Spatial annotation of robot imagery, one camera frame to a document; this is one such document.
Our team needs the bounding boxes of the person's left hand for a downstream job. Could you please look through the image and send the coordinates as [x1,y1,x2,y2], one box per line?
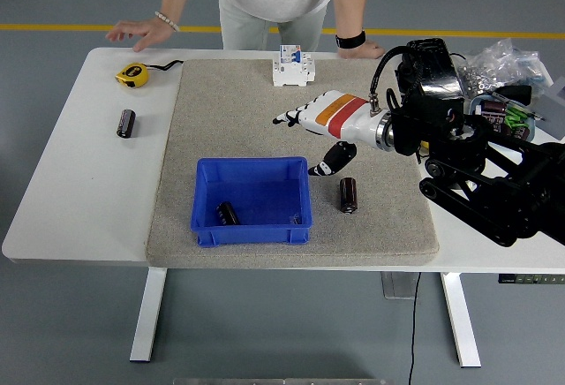
[337,40,387,60]

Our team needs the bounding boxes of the person's right hand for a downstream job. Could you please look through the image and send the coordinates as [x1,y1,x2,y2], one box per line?
[105,19,172,53]

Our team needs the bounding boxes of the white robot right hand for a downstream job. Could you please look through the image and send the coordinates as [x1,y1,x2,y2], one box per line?
[271,89,384,177]

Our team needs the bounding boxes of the yellow tape measure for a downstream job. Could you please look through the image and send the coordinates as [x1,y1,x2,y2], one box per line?
[115,60,185,89]

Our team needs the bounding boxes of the white circuit breaker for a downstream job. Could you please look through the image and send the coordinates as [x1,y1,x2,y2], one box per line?
[271,44,317,88]

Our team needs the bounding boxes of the dark brown cylindrical battery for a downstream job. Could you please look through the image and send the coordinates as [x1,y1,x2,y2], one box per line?
[116,109,136,140]
[338,177,358,215]

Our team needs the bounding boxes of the clear bag of metal parts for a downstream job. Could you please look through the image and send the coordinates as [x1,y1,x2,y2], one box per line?
[454,56,498,94]

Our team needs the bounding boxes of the black battery with grey label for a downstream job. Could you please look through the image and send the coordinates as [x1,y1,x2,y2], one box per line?
[215,200,242,227]

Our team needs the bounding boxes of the blue plastic box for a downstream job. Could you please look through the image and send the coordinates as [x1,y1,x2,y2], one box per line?
[189,156,313,248]

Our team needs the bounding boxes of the grey flat box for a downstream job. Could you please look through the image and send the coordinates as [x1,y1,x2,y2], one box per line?
[535,75,565,142]

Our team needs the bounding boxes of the black wrist watch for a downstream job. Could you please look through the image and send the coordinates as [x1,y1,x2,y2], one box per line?
[334,30,367,49]

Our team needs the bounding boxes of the black foot pedal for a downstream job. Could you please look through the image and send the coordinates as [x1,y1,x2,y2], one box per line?
[395,37,467,108]

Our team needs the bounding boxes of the grey-brown mat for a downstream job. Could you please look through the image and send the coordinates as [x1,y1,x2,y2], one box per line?
[145,58,441,269]

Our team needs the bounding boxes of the light blue tray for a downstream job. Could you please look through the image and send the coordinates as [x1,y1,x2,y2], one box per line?
[468,94,539,143]

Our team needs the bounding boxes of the large clear plastic bag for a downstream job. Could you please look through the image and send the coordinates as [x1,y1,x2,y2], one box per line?
[467,38,555,94]

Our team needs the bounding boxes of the black pouch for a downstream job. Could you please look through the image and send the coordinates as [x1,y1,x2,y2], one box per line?
[490,85,533,104]

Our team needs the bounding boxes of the green terminal blocks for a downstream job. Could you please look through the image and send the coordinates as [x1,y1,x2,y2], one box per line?
[504,108,531,129]

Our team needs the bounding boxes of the white table leg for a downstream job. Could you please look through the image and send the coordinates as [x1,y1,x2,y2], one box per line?
[130,268,169,363]
[440,272,482,368]

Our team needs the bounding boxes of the table control panel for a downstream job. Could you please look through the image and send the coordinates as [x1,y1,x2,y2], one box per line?
[498,273,565,284]

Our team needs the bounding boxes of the white bead bracelet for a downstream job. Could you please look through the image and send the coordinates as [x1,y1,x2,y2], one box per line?
[154,11,181,33]

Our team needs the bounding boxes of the grey bracket under table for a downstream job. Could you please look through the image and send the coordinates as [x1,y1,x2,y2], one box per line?
[381,272,420,300]

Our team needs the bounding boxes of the black hanging cable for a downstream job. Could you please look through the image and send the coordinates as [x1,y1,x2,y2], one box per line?
[408,272,423,385]

